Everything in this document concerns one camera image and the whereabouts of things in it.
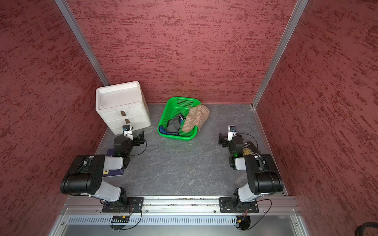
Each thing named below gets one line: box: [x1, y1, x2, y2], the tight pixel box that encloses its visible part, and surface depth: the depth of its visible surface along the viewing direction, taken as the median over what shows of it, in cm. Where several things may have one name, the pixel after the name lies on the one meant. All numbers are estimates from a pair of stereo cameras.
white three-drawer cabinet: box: [95, 81, 152, 135], surface depth 94 cm
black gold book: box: [242, 141, 262, 156], surface depth 95 cm
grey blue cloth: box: [158, 113, 187, 137], surface depth 105 cm
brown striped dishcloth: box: [182, 104, 210, 133], surface depth 109 cm
